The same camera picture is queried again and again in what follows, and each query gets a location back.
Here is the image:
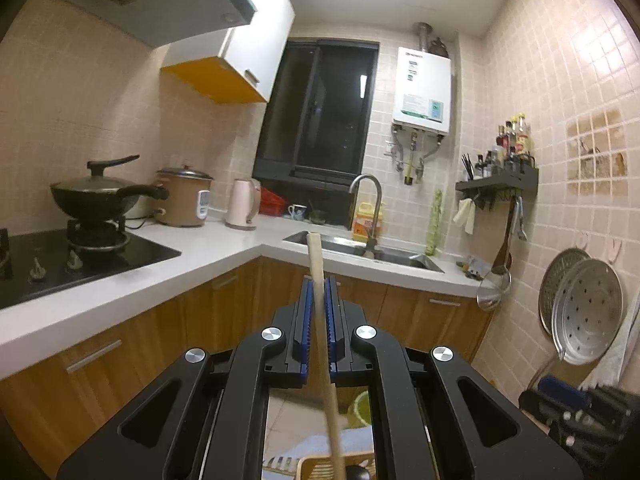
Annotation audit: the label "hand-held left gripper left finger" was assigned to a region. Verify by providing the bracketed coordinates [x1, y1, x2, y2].
[56, 277, 316, 480]

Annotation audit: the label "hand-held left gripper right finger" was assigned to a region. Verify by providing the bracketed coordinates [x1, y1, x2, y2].
[324, 277, 585, 480]

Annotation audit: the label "wooden utensil handle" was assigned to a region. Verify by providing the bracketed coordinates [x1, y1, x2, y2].
[306, 232, 348, 480]

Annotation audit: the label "stainless steel sink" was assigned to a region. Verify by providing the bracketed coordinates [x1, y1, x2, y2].
[282, 231, 445, 274]

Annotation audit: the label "yellow detergent bottle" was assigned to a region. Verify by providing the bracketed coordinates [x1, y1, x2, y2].
[351, 201, 386, 241]

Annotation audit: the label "steel kitchen faucet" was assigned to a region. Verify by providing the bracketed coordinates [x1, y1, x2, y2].
[348, 174, 384, 258]

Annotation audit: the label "cream electric kettle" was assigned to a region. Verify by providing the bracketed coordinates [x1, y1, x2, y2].
[225, 178, 262, 231]

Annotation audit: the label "wooden base cabinets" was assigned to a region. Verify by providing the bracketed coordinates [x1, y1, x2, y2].
[0, 255, 497, 480]

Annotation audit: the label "small dark clutter pile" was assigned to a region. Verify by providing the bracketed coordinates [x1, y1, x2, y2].
[465, 255, 490, 282]

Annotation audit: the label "metal strainer ladle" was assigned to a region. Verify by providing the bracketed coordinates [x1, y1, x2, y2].
[476, 269, 512, 313]

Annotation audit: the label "white hanging cloth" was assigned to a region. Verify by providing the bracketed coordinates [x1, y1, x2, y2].
[452, 197, 476, 235]

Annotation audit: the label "brown rice cooker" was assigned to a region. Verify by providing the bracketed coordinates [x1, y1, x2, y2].
[153, 165, 215, 228]

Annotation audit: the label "wooden spatula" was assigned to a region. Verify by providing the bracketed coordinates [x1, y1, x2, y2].
[492, 199, 517, 275]

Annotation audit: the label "water heater pipes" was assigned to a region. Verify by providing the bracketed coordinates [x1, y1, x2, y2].
[391, 125, 444, 185]

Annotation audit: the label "dark sliding window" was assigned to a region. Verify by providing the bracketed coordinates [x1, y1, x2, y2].
[252, 39, 380, 192]

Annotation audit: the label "black glass gas stove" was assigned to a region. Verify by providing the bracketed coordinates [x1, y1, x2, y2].
[0, 217, 182, 311]

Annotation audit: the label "metal tongs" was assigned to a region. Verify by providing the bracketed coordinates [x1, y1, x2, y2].
[515, 196, 529, 241]

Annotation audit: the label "round steel steamer tray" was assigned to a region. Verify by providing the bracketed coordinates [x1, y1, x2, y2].
[538, 247, 592, 333]

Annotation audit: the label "black wok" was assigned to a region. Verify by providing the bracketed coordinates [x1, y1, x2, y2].
[50, 182, 171, 226]

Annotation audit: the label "white gas water heater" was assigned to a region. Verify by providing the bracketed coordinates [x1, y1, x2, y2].
[391, 46, 453, 136]

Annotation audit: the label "black wok lid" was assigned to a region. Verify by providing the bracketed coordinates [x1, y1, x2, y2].
[51, 155, 142, 194]

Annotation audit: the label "row of condiment bottles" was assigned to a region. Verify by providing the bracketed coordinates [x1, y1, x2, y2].
[475, 112, 535, 177]

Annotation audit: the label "perforated steel steamer tray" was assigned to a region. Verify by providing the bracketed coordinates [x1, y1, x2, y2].
[550, 258, 626, 366]

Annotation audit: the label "metal exhaust pipe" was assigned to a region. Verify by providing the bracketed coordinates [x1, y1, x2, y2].
[413, 22, 433, 54]

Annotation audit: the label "grey range hood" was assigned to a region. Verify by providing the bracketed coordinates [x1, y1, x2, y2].
[40, 0, 258, 48]

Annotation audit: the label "black wall rack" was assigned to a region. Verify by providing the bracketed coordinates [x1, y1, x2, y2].
[455, 166, 540, 211]

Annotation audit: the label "white and yellow wall cabinet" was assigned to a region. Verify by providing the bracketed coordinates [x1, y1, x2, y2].
[160, 0, 296, 106]

